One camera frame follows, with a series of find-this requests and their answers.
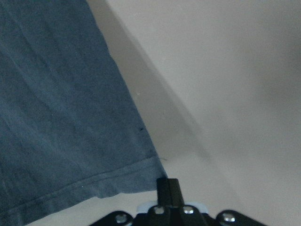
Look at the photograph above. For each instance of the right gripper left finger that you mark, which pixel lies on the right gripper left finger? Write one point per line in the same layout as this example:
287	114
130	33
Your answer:
163	192

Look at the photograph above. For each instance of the black graphic t-shirt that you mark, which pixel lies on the black graphic t-shirt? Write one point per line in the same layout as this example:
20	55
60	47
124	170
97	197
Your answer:
69	129

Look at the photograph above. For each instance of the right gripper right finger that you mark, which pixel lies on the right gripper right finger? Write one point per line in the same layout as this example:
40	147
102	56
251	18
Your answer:
175	198

